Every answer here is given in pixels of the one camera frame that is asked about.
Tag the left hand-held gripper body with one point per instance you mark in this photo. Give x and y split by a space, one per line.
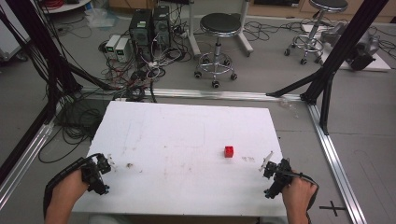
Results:
95 174

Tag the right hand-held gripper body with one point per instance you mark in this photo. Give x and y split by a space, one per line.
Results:
280 177

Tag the person's right hand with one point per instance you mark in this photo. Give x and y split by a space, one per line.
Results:
300 194

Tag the person's left hand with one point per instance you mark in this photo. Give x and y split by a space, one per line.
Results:
70 188

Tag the red toy building block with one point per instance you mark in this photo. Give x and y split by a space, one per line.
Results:
229 151

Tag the white power supply unit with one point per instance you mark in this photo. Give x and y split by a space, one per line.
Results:
122 49
112 44

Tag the black computer tower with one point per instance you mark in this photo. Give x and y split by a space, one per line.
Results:
161 26
140 31

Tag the clear plastic bag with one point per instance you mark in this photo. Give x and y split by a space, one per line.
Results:
101 18

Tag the black round stool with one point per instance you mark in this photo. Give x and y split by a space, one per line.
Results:
327 4
220 24

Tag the grey machine on board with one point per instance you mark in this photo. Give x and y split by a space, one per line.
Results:
362 49

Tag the white floor board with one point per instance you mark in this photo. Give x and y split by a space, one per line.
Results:
381 64

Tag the white cabinet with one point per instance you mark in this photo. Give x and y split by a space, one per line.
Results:
11 37

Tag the white round table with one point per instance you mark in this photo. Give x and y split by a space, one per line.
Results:
67 6

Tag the aluminium frame rail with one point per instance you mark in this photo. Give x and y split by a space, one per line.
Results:
218 94
336 161
25 161

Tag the black frame strut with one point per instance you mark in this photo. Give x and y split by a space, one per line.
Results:
345 43
46 49

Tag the white desk frame legs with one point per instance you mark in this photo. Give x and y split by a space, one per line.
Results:
193 37

